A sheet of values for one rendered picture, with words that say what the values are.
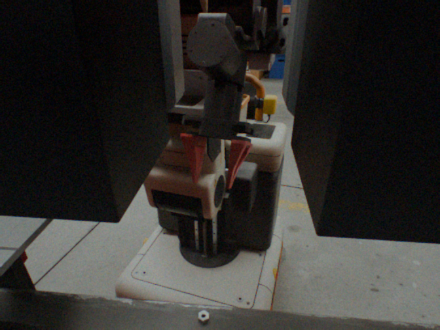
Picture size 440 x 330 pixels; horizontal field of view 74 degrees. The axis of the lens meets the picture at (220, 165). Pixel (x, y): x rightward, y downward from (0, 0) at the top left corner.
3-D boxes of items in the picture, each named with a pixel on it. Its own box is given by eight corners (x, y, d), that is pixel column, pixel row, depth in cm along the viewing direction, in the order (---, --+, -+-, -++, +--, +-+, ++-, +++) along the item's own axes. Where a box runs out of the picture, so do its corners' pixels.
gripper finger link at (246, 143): (238, 193, 40) (247, 126, 40) (190, 184, 42) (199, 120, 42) (247, 188, 47) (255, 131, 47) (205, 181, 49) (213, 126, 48)
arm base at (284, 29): (291, 19, 65) (239, 18, 68) (291, -8, 58) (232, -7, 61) (285, 54, 64) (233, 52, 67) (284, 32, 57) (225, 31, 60)
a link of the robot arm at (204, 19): (268, 14, 44) (214, 13, 46) (257, -36, 33) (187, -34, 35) (256, 92, 45) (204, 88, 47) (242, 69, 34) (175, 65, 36)
